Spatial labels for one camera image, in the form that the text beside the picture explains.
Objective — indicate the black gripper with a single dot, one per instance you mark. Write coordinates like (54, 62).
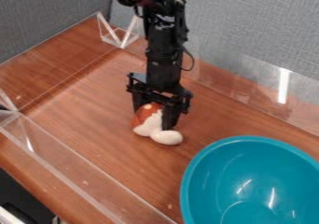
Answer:
(160, 86)

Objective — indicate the red and white toy mushroom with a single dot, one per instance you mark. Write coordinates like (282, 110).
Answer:
(148, 125)

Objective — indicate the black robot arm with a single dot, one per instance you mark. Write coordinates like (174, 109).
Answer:
(165, 27)

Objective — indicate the blue plastic bowl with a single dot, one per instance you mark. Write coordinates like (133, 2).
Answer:
(250, 180)

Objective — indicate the clear acrylic back barrier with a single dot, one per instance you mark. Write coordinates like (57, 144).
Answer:
(260, 84)

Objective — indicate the clear acrylic barrier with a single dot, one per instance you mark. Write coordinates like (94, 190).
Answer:
(260, 84)
(82, 193)

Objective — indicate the clear acrylic front barrier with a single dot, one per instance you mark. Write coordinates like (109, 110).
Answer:
(82, 193)

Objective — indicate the black and white corner object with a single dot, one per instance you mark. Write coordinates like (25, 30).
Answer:
(21, 203)

